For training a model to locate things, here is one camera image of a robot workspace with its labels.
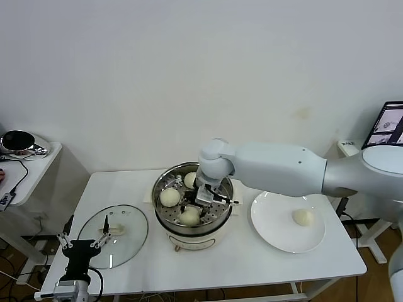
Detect shiny chrome helmet device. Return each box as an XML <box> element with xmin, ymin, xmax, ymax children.
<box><xmin>1</xmin><ymin>130</ymin><xmax>52</xmax><ymax>161</ymax></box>

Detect white side table white legs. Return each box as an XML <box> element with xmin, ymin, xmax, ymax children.
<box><xmin>337</xmin><ymin>140</ymin><xmax>403</xmax><ymax>265</ymax></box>

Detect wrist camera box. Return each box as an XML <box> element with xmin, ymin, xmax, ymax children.
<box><xmin>53</xmin><ymin>281</ymin><xmax>79</xmax><ymax>298</ymax></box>
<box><xmin>195</xmin><ymin>185</ymin><xmax>215</xmax><ymax>207</ymax></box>

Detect white side table black feet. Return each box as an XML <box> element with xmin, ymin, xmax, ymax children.
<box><xmin>0</xmin><ymin>142</ymin><xmax>64</xmax><ymax>284</ymax></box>

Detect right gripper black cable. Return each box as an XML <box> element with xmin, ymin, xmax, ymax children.
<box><xmin>206</xmin><ymin>187</ymin><xmax>239</xmax><ymax>205</ymax></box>

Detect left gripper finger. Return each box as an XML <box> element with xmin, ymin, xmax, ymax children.
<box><xmin>56</xmin><ymin>215</ymin><xmax>75</xmax><ymax>251</ymax></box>
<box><xmin>90</xmin><ymin>215</ymin><xmax>111</xmax><ymax>249</ymax></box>

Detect grey open laptop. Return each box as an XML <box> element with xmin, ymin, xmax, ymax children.
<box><xmin>361</xmin><ymin>101</ymin><xmax>403</xmax><ymax>150</ymax></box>

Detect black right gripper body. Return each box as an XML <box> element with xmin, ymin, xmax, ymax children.
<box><xmin>182</xmin><ymin>188</ymin><xmax>202</xmax><ymax>210</ymax></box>

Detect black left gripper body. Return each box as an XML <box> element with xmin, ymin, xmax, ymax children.
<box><xmin>61</xmin><ymin>239</ymin><xmax>95</xmax><ymax>277</ymax></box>

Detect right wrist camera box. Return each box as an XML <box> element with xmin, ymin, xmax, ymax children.
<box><xmin>195</xmin><ymin>185</ymin><xmax>215</xmax><ymax>207</ymax></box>

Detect white steamed baozi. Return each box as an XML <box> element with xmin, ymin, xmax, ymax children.
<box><xmin>292</xmin><ymin>209</ymin><xmax>314</xmax><ymax>227</ymax></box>
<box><xmin>159</xmin><ymin>187</ymin><xmax>181</xmax><ymax>208</ymax></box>
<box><xmin>184</xmin><ymin>171</ymin><xmax>199</xmax><ymax>189</ymax></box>
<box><xmin>178</xmin><ymin>207</ymin><xmax>202</xmax><ymax>227</ymax></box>

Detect small black logo device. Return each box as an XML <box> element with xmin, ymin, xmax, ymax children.
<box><xmin>0</xmin><ymin>191</ymin><xmax>16</xmax><ymax>211</ymax></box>

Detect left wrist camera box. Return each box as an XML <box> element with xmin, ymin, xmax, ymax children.
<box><xmin>53</xmin><ymin>281</ymin><xmax>79</xmax><ymax>298</ymax></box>

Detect perforated steel steamer basket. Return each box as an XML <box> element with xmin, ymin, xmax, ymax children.
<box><xmin>152</xmin><ymin>162</ymin><xmax>236</xmax><ymax>232</ymax></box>

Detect cream electric cooker pot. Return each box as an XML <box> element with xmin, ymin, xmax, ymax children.
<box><xmin>143</xmin><ymin>187</ymin><xmax>245</xmax><ymax>252</ymax></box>

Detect glass lid cream handle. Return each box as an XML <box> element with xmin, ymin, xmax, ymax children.
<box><xmin>77</xmin><ymin>204</ymin><xmax>150</xmax><ymax>270</ymax></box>

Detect black cable with adapter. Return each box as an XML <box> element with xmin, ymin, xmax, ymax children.
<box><xmin>336</xmin><ymin>197</ymin><xmax>363</xmax><ymax>240</ymax></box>

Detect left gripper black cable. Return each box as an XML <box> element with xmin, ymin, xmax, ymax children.
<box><xmin>88</xmin><ymin>267</ymin><xmax>105</xmax><ymax>296</ymax></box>

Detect thin black desk cable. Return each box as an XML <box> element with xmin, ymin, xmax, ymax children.
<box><xmin>0</xmin><ymin>157</ymin><xmax>31</xmax><ymax>193</ymax></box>

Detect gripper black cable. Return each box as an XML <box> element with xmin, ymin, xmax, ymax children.
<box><xmin>88</xmin><ymin>267</ymin><xmax>105</xmax><ymax>296</ymax></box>
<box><xmin>206</xmin><ymin>187</ymin><xmax>239</xmax><ymax>205</ymax></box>

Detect white round plate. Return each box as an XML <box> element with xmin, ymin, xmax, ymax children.
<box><xmin>251</xmin><ymin>190</ymin><xmax>327</xmax><ymax>254</ymax></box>

